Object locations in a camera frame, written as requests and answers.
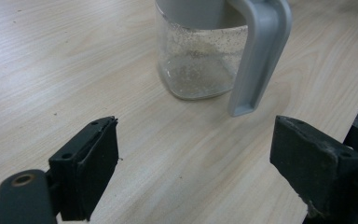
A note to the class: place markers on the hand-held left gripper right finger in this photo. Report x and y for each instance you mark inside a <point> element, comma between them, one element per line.
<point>313,161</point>

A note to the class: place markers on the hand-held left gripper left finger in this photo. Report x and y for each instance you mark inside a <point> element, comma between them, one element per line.
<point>87,168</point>

